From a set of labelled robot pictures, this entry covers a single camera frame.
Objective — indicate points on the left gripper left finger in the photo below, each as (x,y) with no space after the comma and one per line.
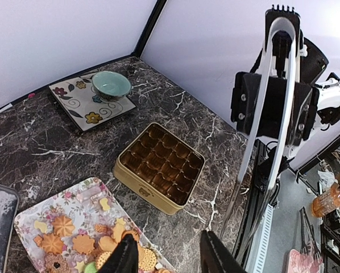
(124,259)

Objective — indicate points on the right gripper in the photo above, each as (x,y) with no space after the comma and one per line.
(304,108)

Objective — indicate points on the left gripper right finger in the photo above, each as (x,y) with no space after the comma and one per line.
(215,257)

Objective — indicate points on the floral cookie tray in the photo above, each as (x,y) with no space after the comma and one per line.
(100,222)

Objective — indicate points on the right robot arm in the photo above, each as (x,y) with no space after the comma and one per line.
(328,108)

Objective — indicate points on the green sandwich cookie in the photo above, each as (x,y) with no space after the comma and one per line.
(90,268)

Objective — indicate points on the swirl butter cookie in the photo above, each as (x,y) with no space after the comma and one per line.
(63,226)

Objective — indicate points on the gold cookie tin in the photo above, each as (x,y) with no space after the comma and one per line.
(161,168)

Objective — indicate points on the silver tin lid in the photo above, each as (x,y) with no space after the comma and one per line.
(8,208)

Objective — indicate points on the square floral plate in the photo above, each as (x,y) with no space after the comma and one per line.
(85,108)

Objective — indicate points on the light green ceramic bowl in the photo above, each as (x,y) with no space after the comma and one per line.
(110,86)

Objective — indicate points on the white slotted cable duct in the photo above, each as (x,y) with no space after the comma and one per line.
(263,234)

